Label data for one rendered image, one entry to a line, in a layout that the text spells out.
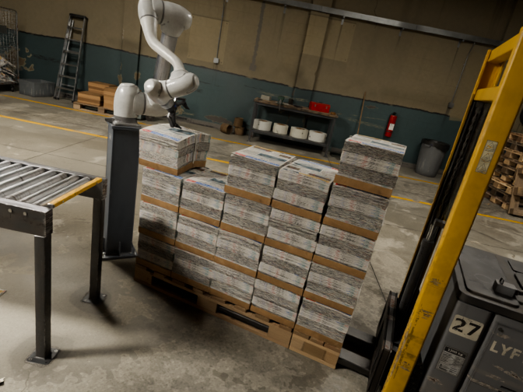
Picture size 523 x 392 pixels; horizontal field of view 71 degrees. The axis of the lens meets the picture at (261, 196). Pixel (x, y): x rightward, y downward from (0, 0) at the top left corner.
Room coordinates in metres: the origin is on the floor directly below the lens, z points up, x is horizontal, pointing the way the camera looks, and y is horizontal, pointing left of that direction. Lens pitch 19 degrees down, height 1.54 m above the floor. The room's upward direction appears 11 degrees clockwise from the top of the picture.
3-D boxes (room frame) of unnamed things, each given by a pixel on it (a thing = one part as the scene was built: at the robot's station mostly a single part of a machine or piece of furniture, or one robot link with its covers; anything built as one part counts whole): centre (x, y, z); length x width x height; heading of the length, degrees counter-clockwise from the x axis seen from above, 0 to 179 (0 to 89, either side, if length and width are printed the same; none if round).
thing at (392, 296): (1.84, -0.87, 0.20); 0.62 x 0.05 x 0.30; 161
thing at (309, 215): (2.05, -0.26, 0.86); 0.38 x 0.29 x 0.04; 161
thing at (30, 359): (1.43, 0.91, 0.01); 0.14 x 0.13 x 0.01; 179
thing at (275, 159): (2.14, 0.02, 1.06); 0.37 x 0.29 x 0.01; 163
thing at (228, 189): (2.15, 0.03, 0.86); 0.38 x 0.29 x 0.04; 163
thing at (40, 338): (1.43, 0.91, 0.34); 0.06 x 0.06 x 0.68; 89
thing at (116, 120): (2.52, 1.05, 1.03); 0.22 x 0.18 x 0.06; 124
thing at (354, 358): (1.90, -0.33, 0.05); 1.05 x 0.10 x 0.04; 71
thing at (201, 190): (2.19, 0.15, 0.42); 1.17 x 0.39 x 0.83; 71
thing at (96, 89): (8.12, 3.66, 0.28); 1.20 x 0.83 x 0.57; 89
